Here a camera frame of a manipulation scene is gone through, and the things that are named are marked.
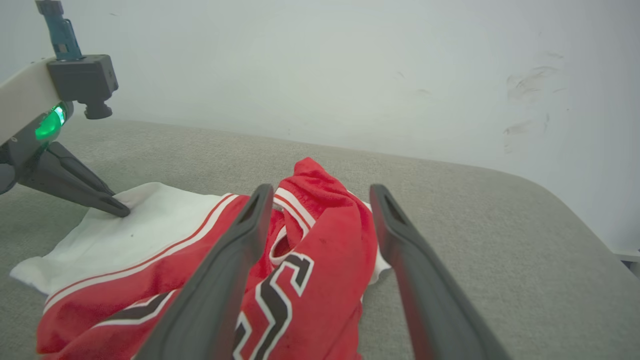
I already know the red and white basketball jersey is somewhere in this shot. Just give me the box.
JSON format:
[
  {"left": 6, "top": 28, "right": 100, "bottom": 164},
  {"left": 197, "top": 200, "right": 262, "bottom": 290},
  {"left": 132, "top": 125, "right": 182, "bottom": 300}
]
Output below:
[{"left": 9, "top": 157, "right": 392, "bottom": 360}]

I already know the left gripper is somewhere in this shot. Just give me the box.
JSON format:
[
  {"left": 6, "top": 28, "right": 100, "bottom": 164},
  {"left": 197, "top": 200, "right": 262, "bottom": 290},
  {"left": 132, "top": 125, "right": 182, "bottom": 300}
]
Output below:
[{"left": 0, "top": 101, "right": 131, "bottom": 218}]

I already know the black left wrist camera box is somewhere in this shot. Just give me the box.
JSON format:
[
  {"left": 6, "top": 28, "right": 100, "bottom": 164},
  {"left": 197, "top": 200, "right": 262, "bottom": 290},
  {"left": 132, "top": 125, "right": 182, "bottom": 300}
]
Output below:
[{"left": 46, "top": 54, "right": 120, "bottom": 120}]

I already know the teal cable connector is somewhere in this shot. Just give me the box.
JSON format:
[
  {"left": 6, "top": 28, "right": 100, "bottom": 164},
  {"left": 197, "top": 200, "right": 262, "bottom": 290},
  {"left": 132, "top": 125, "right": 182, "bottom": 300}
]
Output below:
[{"left": 35, "top": 0, "right": 84, "bottom": 62}]

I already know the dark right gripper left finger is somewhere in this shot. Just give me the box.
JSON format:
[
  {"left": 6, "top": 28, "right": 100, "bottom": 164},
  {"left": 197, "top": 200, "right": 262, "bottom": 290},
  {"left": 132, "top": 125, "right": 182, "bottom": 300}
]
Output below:
[{"left": 134, "top": 183, "right": 275, "bottom": 360}]

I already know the white left camera bracket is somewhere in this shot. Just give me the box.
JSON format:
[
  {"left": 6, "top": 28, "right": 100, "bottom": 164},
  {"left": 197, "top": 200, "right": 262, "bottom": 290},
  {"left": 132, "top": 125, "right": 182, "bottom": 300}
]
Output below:
[{"left": 0, "top": 56, "right": 63, "bottom": 147}]

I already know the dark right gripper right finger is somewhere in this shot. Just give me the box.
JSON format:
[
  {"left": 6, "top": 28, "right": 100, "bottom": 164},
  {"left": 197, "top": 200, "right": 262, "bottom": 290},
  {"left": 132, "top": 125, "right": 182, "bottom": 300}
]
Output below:
[{"left": 370, "top": 183, "right": 512, "bottom": 360}]

